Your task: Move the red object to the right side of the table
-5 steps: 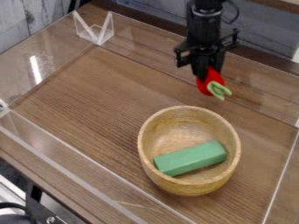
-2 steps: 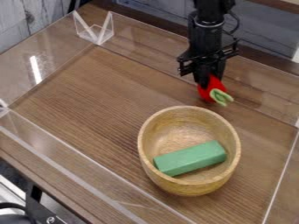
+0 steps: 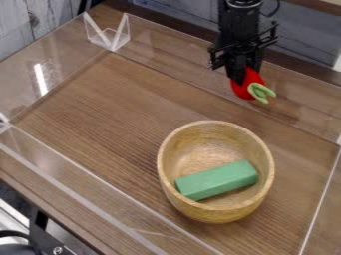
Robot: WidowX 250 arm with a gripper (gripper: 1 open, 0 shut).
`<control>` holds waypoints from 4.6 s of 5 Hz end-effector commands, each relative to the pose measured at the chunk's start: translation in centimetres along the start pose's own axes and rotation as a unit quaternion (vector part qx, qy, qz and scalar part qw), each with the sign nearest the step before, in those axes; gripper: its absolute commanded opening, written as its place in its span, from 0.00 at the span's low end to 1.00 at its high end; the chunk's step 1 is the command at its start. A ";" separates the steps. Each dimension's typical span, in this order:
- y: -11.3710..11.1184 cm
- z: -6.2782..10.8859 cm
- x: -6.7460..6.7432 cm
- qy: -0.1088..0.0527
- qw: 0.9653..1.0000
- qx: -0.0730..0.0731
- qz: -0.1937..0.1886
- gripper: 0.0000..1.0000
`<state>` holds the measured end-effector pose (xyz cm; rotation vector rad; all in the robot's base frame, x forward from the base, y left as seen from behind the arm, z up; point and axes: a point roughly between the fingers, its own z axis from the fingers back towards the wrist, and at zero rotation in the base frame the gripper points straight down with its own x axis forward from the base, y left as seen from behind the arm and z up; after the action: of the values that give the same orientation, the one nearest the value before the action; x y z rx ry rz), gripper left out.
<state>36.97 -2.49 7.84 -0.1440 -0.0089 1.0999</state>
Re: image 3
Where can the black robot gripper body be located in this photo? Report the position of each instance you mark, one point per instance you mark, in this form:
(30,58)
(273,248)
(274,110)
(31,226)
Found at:
(246,29)

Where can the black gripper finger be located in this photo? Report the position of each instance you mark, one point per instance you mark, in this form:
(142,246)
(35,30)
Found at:
(257,59)
(236,66)

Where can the red plush tomato green stem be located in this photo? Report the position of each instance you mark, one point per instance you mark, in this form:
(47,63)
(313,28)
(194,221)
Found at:
(253,89)

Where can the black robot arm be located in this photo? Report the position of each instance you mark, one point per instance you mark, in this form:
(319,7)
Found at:
(242,4)

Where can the wooden bowl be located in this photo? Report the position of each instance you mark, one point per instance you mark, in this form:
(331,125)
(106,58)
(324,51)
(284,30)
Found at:
(201,146)

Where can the green rectangular block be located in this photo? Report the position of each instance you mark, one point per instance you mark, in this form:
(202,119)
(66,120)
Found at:
(216,181)

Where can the clear acrylic corner bracket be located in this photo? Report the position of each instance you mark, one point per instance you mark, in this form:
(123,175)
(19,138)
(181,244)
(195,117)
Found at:
(110,38)

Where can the black metal table frame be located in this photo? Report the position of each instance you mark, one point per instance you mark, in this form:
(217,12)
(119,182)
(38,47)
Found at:
(54,239)

